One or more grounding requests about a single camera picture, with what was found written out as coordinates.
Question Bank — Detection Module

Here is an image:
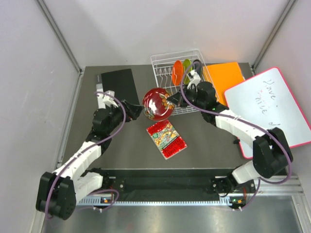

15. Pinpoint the orange plate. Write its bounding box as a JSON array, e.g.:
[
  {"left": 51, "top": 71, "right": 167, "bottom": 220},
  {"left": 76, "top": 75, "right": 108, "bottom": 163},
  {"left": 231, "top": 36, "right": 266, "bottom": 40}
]
[{"left": 172, "top": 60, "right": 184, "bottom": 86}]

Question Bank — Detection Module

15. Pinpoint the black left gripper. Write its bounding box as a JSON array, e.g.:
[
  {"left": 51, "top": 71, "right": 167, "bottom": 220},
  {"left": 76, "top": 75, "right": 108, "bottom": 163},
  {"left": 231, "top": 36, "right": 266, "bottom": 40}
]
[{"left": 105, "top": 100, "right": 144, "bottom": 134}]

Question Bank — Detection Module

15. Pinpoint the black folder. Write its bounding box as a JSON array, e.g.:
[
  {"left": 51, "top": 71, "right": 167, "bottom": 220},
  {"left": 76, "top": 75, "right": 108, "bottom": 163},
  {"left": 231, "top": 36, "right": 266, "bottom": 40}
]
[{"left": 95, "top": 69, "right": 140, "bottom": 105}]

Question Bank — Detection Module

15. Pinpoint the dark teal plate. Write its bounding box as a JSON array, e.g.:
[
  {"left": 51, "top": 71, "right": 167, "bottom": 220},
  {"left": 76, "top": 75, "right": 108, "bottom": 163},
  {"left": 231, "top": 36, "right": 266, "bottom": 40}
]
[{"left": 193, "top": 59, "right": 203, "bottom": 77}]

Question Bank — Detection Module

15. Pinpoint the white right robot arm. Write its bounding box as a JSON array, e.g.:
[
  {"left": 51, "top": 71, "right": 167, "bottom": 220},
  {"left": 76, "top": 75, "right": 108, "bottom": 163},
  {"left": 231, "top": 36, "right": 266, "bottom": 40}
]
[{"left": 167, "top": 82, "right": 293, "bottom": 192}]

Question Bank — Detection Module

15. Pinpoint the white wire dish rack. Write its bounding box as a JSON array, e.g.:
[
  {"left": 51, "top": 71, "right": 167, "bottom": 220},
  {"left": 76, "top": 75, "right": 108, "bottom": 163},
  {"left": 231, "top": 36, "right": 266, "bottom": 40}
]
[{"left": 150, "top": 49, "right": 221, "bottom": 117}]

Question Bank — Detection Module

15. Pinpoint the orange folder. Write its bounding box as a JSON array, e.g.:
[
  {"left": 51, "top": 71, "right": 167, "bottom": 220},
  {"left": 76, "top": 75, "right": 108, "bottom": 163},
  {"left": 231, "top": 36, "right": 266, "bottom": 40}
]
[{"left": 204, "top": 62, "right": 245, "bottom": 106}]

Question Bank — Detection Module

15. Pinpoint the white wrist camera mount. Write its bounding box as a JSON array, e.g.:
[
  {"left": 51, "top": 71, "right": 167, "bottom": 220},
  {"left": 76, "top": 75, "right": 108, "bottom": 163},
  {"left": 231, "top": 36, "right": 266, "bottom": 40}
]
[
  {"left": 95, "top": 90, "right": 118, "bottom": 109},
  {"left": 187, "top": 70, "right": 201, "bottom": 86}
]

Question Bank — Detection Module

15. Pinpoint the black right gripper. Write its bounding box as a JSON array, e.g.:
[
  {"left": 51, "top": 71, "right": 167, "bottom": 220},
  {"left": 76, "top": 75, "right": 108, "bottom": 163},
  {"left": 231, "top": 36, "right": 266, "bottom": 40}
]
[{"left": 167, "top": 84, "right": 206, "bottom": 111}]

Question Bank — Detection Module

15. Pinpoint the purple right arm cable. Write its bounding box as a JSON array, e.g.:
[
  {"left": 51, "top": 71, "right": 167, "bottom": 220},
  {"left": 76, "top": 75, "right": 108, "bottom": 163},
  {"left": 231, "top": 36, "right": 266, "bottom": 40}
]
[{"left": 181, "top": 61, "right": 294, "bottom": 184}]

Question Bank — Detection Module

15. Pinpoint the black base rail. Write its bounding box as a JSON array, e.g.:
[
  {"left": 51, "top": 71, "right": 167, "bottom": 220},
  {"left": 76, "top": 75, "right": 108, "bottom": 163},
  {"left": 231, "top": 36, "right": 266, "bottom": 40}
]
[{"left": 87, "top": 168, "right": 243, "bottom": 202}]

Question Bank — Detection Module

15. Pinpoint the red illustrated book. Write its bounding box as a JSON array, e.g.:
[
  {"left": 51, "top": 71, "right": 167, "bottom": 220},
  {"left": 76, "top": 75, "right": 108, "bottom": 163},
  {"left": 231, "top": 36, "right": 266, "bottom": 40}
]
[{"left": 146, "top": 119, "right": 188, "bottom": 160}]

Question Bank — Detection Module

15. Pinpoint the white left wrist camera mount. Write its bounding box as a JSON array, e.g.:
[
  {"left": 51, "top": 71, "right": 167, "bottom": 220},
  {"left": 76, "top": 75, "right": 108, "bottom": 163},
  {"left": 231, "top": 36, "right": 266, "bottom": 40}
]
[{"left": 95, "top": 90, "right": 118, "bottom": 109}]

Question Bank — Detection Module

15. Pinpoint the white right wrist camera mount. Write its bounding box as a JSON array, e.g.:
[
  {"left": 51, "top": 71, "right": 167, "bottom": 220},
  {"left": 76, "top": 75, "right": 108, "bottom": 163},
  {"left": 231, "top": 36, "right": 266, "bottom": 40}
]
[{"left": 187, "top": 70, "right": 201, "bottom": 86}]

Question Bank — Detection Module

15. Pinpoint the red floral plate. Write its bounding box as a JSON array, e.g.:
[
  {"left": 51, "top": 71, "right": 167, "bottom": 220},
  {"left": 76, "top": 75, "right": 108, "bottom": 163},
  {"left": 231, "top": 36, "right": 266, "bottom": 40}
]
[{"left": 142, "top": 87, "right": 174, "bottom": 122}]

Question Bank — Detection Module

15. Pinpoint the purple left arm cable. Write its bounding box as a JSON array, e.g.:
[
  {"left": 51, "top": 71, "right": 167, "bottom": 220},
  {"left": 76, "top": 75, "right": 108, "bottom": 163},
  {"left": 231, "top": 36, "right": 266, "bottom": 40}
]
[{"left": 45, "top": 91, "right": 127, "bottom": 220}]

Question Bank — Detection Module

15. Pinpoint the lime green plate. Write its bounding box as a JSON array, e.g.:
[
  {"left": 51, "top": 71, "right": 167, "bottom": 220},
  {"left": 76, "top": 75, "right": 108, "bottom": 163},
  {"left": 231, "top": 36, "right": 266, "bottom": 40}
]
[{"left": 182, "top": 59, "right": 192, "bottom": 84}]

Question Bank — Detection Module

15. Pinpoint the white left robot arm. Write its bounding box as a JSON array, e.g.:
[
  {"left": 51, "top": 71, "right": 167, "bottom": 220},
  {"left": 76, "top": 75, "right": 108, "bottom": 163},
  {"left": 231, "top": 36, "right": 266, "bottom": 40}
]
[{"left": 35, "top": 100, "right": 143, "bottom": 220}]

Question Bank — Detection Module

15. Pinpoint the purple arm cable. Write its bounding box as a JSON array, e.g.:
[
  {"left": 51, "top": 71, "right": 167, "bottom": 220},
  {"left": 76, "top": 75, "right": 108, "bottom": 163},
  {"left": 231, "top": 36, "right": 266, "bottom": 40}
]
[
  {"left": 181, "top": 61, "right": 294, "bottom": 184},
  {"left": 45, "top": 91, "right": 127, "bottom": 220}
]

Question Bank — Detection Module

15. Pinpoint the pink framed whiteboard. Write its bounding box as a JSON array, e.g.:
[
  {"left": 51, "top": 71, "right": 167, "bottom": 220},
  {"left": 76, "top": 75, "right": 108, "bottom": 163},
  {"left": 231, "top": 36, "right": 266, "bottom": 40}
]
[{"left": 225, "top": 67, "right": 311, "bottom": 148}]

